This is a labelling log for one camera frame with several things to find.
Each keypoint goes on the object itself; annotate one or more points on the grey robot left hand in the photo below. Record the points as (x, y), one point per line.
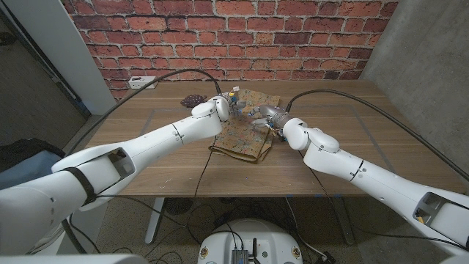
(236, 102)

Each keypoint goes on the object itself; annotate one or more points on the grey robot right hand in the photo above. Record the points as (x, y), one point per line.
(271, 113)

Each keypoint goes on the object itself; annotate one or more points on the tan patterned cloth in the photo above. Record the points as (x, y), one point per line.
(245, 135)

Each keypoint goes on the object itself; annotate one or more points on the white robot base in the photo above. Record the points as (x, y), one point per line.
(253, 234)

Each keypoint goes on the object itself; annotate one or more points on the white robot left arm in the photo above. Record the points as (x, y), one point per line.
(128, 157)

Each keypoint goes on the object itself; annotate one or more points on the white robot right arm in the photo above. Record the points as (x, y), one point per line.
(348, 161)

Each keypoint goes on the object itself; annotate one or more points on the red brick print backdrop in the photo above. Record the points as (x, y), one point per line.
(234, 36)

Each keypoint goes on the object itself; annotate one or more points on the white power strip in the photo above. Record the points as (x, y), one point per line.
(141, 82)

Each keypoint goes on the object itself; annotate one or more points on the black round floor disc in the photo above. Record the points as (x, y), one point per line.
(178, 206)

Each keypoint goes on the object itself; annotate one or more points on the grey table leg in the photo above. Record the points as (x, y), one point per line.
(344, 223)

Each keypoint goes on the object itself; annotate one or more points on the black antenna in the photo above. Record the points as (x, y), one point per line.
(254, 249)

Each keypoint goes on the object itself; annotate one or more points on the small grey electronics box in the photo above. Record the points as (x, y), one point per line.
(240, 256)

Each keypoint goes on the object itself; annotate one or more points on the white table leg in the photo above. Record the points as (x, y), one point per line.
(154, 223)

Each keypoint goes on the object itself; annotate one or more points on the black floor plug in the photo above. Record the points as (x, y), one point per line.
(328, 257)

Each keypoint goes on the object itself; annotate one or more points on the black bag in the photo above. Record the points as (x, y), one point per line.
(25, 148)

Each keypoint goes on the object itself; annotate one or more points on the blue bag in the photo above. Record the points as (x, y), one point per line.
(18, 168)

